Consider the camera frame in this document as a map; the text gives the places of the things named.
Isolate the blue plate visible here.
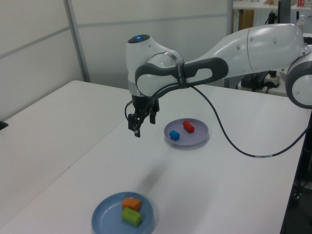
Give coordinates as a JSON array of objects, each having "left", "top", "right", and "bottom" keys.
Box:
[{"left": 91, "top": 192, "right": 155, "bottom": 234}]

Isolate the brown wooden cabinet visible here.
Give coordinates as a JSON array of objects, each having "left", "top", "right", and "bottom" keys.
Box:
[{"left": 238, "top": 9, "right": 254, "bottom": 32}]

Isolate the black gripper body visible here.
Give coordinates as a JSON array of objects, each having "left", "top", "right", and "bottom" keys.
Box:
[{"left": 133, "top": 96, "right": 160, "bottom": 115}]

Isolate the dark table side frame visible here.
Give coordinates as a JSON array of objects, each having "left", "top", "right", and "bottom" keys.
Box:
[{"left": 280, "top": 126, "right": 312, "bottom": 234}]

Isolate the red cylinder block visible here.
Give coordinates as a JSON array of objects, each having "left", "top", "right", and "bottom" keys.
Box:
[{"left": 182, "top": 120, "right": 195, "bottom": 134}]

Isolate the black monitor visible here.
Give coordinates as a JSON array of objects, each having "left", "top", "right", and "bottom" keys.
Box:
[{"left": 278, "top": 0, "right": 291, "bottom": 25}]

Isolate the orange block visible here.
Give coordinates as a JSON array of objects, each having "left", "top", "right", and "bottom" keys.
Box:
[{"left": 121, "top": 197, "right": 142, "bottom": 212}]

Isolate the green block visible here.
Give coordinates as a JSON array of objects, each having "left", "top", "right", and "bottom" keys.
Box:
[{"left": 121, "top": 207, "right": 143, "bottom": 226}]

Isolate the purple plate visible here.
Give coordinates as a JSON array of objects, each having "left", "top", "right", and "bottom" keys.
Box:
[{"left": 163, "top": 118, "right": 210, "bottom": 148}]

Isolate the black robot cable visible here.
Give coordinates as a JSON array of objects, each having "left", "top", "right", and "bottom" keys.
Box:
[{"left": 124, "top": 82, "right": 309, "bottom": 159}]

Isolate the black box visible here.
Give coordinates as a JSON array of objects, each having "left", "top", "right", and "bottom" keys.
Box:
[{"left": 240, "top": 72, "right": 268, "bottom": 92}]

